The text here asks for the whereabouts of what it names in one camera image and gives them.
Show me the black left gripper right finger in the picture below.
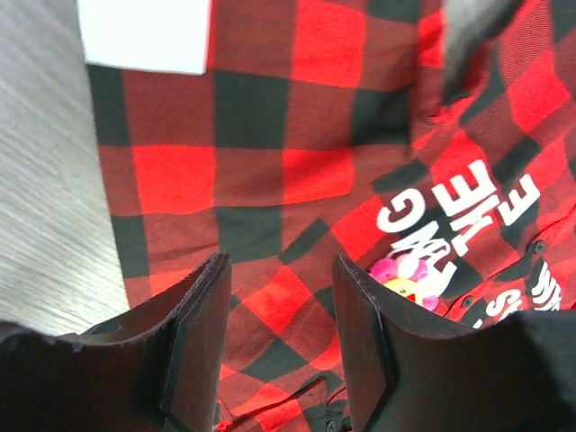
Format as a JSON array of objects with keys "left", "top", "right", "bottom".
[{"left": 332, "top": 256, "right": 575, "bottom": 431}]

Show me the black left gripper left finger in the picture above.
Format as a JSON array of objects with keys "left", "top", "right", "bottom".
[{"left": 1, "top": 253, "right": 231, "bottom": 431}]

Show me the pink white flower brooch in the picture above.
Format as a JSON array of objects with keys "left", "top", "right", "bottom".
[{"left": 369, "top": 253, "right": 441, "bottom": 311}]

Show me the red black plaid shirt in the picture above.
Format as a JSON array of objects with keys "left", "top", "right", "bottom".
[{"left": 87, "top": 1, "right": 575, "bottom": 431}]

